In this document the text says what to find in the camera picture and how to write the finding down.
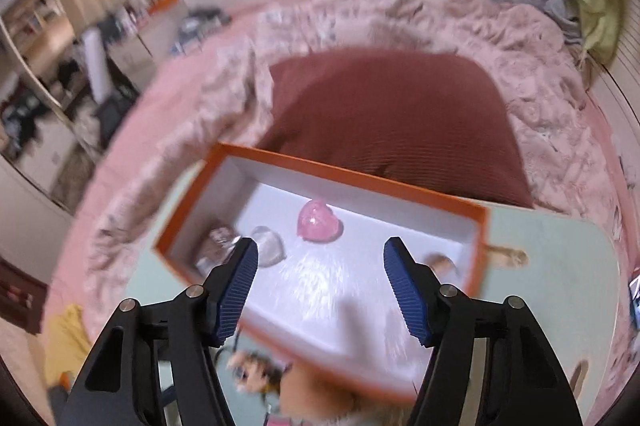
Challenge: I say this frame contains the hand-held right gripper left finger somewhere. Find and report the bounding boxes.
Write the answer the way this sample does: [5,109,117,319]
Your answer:
[57,237,259,426]

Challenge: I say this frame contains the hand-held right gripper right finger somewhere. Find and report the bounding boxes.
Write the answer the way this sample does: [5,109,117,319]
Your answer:
[383,236,583,426]

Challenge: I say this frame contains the brown plush toy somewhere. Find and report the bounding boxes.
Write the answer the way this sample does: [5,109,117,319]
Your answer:
[425,255,459,279]

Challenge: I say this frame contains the shiny silver compact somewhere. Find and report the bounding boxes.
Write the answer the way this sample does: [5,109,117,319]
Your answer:
[195,226,242,277]

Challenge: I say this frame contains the clear heart-shaped case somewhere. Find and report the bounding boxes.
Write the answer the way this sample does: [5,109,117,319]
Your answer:
[250,226,286,267]

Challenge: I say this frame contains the doll keychain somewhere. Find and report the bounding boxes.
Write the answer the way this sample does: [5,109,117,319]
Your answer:
[227,348,292,395]

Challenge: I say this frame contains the orange cardboard box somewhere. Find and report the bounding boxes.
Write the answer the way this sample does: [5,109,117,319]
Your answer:
[152,143,491,403]

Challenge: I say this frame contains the pink heart-shaped case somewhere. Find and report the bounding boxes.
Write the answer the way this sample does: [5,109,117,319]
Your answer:
[298,199,345,242]

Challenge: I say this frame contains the dark red pillow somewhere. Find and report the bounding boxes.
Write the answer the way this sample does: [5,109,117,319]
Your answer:
[257,50,536,209]

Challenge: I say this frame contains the yellow cloth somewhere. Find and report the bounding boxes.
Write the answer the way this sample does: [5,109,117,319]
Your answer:
[42,303,94,390]

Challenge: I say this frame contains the pink floral blanket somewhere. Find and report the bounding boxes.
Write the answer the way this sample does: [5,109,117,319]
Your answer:
[47,0,640,407]

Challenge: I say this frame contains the black bag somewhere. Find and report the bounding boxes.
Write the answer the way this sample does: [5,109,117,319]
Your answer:
[94,100,137,143]

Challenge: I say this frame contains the white nightstand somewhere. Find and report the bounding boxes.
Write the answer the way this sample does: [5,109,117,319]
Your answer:
[107,26,157,92]

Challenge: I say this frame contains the blue-grey clothes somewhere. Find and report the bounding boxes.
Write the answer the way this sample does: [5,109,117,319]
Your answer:
[170,8,234,56]

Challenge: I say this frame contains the white cylinder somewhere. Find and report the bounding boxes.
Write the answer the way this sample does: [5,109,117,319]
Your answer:
[82,28,111,104]

